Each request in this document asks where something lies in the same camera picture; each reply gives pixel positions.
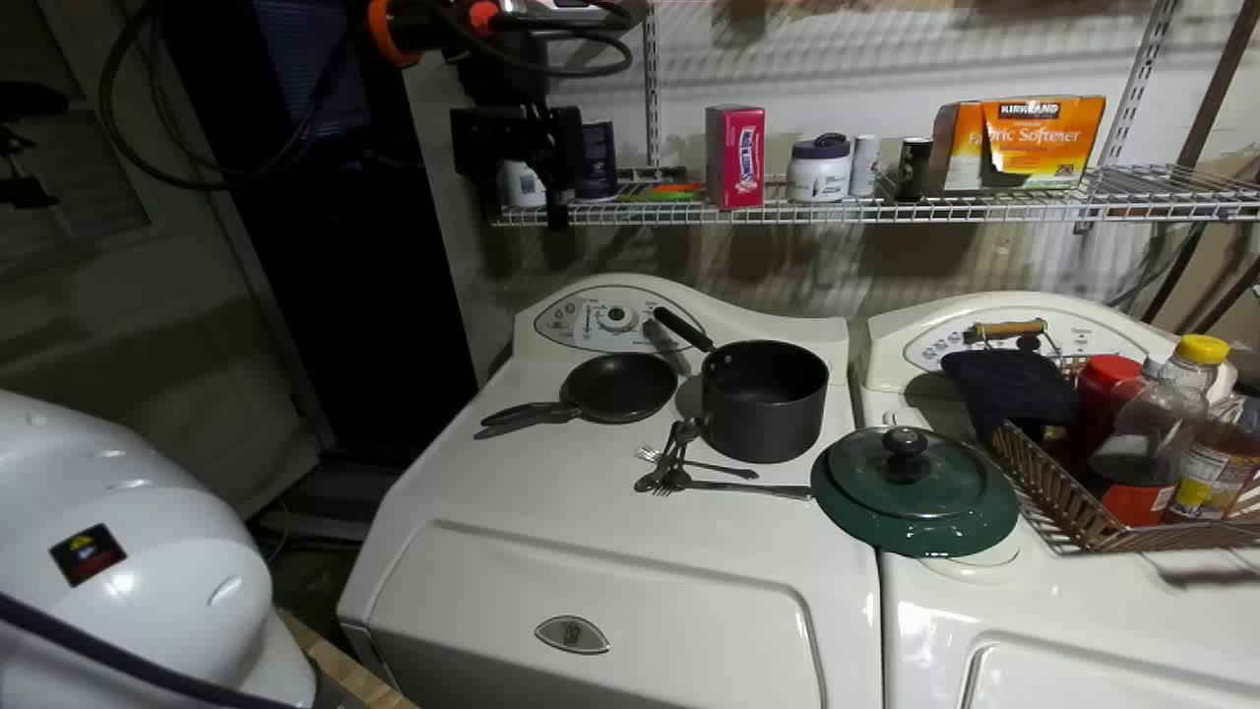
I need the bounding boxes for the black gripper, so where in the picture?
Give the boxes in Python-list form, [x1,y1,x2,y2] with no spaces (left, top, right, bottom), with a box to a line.
[450,102,585,236]

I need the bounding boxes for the grey utensil handle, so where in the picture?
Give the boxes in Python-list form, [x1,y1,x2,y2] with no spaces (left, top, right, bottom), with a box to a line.
[471,350,681,440]

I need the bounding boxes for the dark grey saucepan pot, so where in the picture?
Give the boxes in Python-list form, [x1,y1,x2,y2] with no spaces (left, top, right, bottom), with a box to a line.
[643,304,833,464]

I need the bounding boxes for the green enamel pot lid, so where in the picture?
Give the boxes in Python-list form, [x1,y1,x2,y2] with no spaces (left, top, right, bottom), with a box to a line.
[807,421,1022,560]

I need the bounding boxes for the dark blue pot holder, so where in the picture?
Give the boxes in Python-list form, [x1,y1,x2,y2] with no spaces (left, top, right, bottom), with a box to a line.
[935,346,1081,444]

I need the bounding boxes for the dark blue spray can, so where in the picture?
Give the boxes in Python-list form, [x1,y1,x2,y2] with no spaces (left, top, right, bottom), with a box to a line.
[573,120,623,200]

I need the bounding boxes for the green flat shelf item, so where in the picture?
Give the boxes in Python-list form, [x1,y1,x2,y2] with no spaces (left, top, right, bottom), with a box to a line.
[626,178,708,208]

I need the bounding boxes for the washer control dial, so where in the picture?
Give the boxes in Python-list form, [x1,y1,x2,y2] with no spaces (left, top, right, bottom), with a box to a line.
[591,301,643,339]

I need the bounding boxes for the white jar dark lid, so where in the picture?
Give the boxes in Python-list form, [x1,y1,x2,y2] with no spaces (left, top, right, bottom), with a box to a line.
[788,129,858,208]

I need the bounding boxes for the small white cylinder container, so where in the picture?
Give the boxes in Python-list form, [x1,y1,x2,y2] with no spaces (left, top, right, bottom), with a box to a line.
[847,129,887,200]

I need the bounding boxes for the small dark jar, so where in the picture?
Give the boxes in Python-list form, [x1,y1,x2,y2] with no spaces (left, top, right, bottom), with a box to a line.
[896,134,935,200]

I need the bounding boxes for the white washing machine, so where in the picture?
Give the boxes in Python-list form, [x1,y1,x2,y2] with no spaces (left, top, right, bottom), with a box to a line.
[334,267,887,709]

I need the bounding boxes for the orange and white box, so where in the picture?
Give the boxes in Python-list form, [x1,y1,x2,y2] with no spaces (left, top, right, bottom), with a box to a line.
[922,100,996,197]

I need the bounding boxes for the large orange cardboard box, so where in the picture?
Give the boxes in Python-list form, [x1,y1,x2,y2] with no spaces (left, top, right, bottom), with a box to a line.
[979,91,1110,188]

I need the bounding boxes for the wooden plank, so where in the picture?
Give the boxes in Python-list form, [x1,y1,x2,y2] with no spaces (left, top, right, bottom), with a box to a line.
[275,608,417,709]

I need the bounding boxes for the brown wicker basket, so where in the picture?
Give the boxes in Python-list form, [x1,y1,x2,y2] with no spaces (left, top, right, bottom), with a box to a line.
[979,350,1260,560]

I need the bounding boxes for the red capped container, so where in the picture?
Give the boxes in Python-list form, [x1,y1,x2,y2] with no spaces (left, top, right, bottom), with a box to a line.
[1074,350,1148,456]

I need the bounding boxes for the clear dark sauce bottle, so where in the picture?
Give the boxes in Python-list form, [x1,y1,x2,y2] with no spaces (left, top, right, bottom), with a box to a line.
[1081,364,1218,527]

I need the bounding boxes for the white dryer machine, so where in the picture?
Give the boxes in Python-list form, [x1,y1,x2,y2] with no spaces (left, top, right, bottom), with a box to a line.
[847,288,1260,709]

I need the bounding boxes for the yellow capped bottle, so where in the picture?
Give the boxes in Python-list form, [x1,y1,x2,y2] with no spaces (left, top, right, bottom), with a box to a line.
[1160,331,1260,526]

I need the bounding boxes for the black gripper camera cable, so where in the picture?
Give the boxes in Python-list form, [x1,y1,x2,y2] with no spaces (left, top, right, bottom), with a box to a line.
[429,0,645,85]

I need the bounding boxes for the white metal shelf rail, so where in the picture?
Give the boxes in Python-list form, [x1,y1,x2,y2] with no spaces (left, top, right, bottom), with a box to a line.
[635,0,662,178]
[1095,0,1182,173]

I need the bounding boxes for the orange wrist ring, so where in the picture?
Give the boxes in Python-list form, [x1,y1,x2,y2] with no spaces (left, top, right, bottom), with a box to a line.
[360,0,406,70]

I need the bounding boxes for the white wire wall shelf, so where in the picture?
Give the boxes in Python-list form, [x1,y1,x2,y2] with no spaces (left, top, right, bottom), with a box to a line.
[488,161,1260,236]

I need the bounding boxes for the black hanging robot cable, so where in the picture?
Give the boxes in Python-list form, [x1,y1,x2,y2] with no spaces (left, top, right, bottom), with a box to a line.
[94,0,346,197]

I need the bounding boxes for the wooden handled brush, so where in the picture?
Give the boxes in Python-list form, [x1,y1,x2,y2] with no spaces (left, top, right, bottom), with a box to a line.
[959,316,1053,354]

